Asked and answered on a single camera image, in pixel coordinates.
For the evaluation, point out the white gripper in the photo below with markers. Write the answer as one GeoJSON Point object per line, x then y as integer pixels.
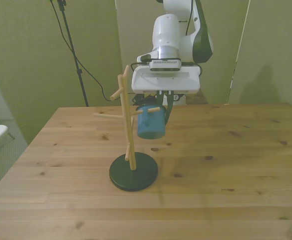
{"type": "Point", "coordinates": [165, 82]}

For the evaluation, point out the black tripod pole stand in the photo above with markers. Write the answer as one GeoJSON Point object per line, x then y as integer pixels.
{"type": "Point", "coordinates": [72, 47]}

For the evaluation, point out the wooden mug tree black base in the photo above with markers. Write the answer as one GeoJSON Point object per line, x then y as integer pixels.
{"type": "Point", "coordinates": [133, 175]}

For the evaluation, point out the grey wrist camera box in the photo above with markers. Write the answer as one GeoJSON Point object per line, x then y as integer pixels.
{"type": "Point", "coordinates": [165, 65]}

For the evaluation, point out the blue enamel mug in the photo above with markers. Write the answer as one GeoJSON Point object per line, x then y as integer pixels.
{"type": "Point", "coordinates": [150, 125]}

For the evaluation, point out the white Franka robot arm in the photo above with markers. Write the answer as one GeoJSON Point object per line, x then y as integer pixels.
{"type": "Point", "coordinates": [165, 32]}

